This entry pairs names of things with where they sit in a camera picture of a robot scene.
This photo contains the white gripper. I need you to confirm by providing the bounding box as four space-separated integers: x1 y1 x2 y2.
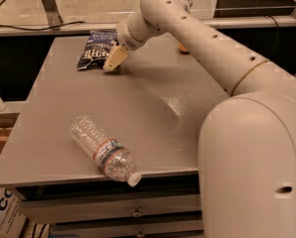
103 10 159 71

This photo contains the blue chip bag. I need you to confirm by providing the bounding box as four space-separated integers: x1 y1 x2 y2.
76 30 118 70

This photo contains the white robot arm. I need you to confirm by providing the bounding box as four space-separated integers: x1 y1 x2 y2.
105 0 296 238

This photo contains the clear plastic water bottle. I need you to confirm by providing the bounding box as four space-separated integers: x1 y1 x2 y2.
70 116 141 186

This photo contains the orange fruit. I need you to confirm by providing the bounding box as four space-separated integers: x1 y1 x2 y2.
178 43 189 54

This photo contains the grey drawer cabinet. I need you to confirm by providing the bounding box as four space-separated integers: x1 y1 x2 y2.
0 35 225 238

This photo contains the white cardboard box with logo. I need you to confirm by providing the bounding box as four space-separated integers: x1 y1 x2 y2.
0 188 26 238

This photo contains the left metal bracket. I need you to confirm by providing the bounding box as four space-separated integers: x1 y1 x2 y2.
41 0 63 28

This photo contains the black cable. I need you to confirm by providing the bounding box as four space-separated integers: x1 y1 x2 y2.
0 21 86 32

